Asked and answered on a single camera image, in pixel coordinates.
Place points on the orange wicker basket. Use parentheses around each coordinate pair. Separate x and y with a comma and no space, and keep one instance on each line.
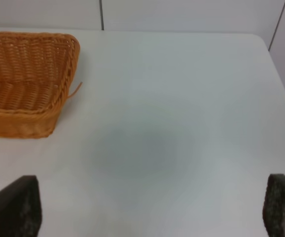
(36,72)

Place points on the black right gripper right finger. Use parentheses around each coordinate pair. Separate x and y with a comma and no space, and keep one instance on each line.
(273,212)

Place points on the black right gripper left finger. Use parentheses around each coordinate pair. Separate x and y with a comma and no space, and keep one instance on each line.
(20,208)

